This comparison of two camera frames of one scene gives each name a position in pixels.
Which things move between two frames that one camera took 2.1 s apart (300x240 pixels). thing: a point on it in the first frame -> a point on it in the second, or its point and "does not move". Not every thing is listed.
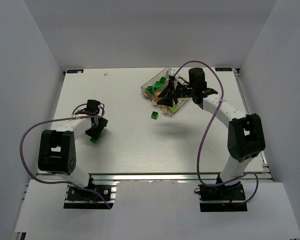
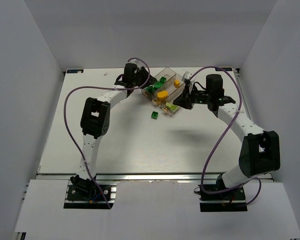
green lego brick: x=158 y=84 does not move
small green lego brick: x=154 y=115 does not move
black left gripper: x=96 y=129 -> x=142 y=76
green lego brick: x=150 y=89 does not move
